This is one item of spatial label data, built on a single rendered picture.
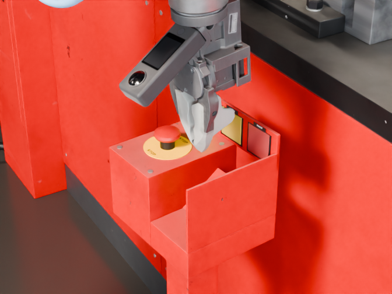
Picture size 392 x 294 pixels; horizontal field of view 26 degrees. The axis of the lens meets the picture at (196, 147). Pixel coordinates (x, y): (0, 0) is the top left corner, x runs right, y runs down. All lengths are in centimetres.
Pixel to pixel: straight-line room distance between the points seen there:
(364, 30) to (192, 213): 44
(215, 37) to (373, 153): 31
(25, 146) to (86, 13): 56
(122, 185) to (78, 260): 105
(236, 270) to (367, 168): 54
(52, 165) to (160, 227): 133
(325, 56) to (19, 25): 115
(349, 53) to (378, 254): 31
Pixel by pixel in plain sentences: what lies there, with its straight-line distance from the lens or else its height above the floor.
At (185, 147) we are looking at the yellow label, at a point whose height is 78.
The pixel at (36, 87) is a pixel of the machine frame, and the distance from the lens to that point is 239.
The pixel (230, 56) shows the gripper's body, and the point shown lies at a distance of 108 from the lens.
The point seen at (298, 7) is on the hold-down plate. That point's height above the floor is 91.
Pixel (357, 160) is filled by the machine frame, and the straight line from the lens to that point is 127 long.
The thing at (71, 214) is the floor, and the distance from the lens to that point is 248.
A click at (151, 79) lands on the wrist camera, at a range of 103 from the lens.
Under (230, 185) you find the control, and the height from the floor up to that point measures 79.
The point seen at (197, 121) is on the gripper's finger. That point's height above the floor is 89.
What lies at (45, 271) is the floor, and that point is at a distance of 228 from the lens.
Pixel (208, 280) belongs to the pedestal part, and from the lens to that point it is 135.
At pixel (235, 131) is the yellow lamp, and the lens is 125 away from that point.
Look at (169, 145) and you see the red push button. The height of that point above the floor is 79.
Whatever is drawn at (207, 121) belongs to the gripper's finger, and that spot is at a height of 90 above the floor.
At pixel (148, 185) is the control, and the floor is 77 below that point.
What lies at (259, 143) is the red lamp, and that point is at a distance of 121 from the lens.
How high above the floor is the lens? 143
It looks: 31 degrees down
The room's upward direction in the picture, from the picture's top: straight up
